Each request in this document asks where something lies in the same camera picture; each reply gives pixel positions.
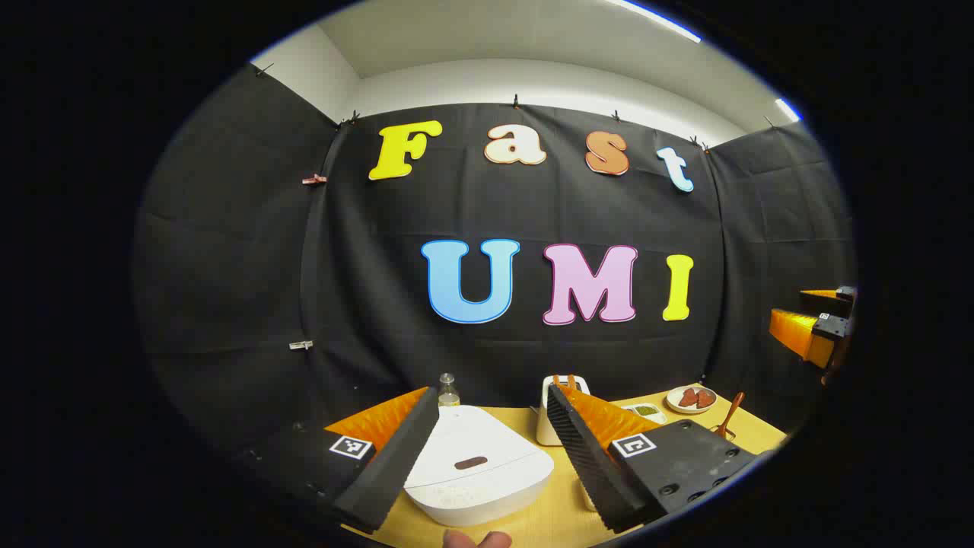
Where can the black backdrop cloth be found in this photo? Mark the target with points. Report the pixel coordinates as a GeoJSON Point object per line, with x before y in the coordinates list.
{"type": "Point", "coordinates": [380, 320]}

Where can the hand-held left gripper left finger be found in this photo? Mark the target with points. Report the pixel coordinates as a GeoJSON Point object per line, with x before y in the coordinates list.
{"type": "Point", "coordinates": [396, 457]}

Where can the white divided bean dish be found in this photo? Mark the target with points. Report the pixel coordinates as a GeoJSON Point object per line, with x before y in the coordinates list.
{"type": "Point", "coordinates": [647, 412]}

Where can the brown wooden spoon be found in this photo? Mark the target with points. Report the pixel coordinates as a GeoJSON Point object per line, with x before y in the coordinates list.
{"type": "Point", "coordinates": [732, 411]}

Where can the white toaster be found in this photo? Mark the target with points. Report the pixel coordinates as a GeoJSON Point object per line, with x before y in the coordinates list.
{"type": "Point", "coordinates": [544, 422]}

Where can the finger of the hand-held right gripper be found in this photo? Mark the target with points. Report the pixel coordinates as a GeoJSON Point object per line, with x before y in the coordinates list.
{"type": "Point", "coordinates": [845, 293]}
{"type": "Point", "coordinates": [795, 331]}

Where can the small clear bottle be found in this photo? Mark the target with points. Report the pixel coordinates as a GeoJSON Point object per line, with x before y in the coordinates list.
{"type": "Point", "coordinates": [448, 393]}

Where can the white rice cooker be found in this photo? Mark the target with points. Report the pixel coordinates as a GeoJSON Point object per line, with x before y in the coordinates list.
{"type": "Point", "coordinates": [472, 438]}

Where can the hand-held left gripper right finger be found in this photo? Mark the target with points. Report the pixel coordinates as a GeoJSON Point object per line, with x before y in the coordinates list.
{"type": "Point", "coordinates": [586, 457]}

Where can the red meat slice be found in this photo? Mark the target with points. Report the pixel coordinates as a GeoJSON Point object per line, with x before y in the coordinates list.
{"type": "Point", "coordinates": [689, 398]}
{"type": "Point", "coordinates": [706, 397]}

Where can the clear chopstick holder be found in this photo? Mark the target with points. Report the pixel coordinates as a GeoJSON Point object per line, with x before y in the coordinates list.
{"type": "Point", "coordinates": [723, 434]}

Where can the round white plate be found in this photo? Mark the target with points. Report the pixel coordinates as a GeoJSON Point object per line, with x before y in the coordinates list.
{"type": "Point", "coordinates": [673, 403]}

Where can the red cloth clip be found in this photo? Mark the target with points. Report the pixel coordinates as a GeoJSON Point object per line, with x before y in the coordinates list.
{"type": "Point", "coordinates": [313, 180]}

